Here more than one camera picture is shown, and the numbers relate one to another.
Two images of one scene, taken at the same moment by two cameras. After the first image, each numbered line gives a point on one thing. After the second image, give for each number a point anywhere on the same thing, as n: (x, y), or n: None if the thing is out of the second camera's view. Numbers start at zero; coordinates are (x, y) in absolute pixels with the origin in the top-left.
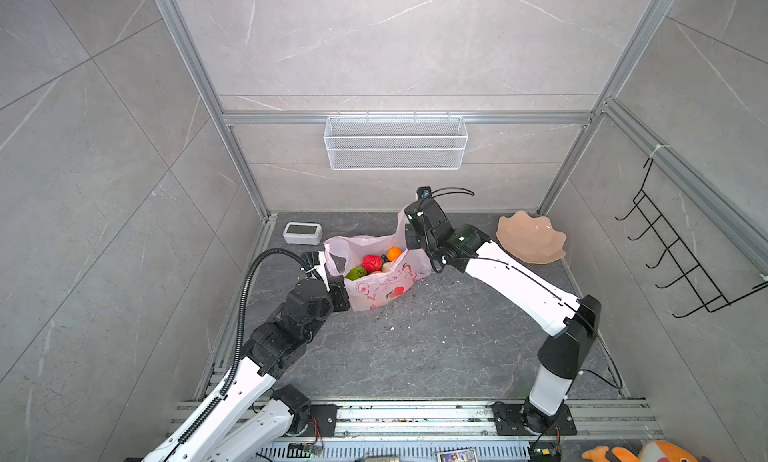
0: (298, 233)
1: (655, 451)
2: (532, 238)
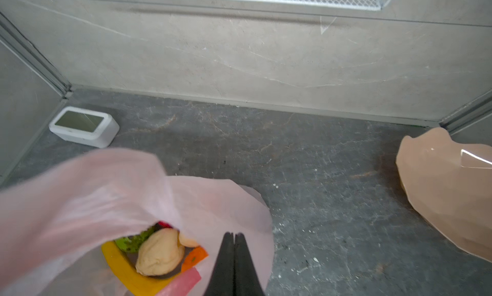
0: (88, 127)
1: None
2: (450, 184)
